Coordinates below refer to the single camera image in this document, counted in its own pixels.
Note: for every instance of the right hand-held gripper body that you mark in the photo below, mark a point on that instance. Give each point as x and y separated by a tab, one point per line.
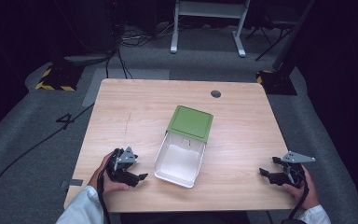
289	175

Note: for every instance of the black floor tape mark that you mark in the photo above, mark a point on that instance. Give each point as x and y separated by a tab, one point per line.
65	120

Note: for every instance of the white plastic container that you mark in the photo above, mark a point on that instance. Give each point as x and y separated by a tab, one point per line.
180	161

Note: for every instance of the white metal table frame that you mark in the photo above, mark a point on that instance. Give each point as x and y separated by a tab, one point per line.
208	11

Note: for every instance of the grey floor tape piece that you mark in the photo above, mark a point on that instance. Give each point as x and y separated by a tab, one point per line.
74	183

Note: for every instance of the person's right hand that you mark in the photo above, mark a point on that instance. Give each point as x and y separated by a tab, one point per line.
307	194

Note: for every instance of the green container lid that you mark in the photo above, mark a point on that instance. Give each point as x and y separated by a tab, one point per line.
191	123

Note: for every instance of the person's left hand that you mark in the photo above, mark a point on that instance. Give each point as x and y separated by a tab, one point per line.
112	186

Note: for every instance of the black stand base hazard stripes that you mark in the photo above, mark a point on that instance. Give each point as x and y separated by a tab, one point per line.
276	82
60	79

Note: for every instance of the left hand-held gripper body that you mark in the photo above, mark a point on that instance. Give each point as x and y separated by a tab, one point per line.
122	169

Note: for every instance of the black tripod stand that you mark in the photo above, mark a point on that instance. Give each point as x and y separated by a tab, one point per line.
270	37

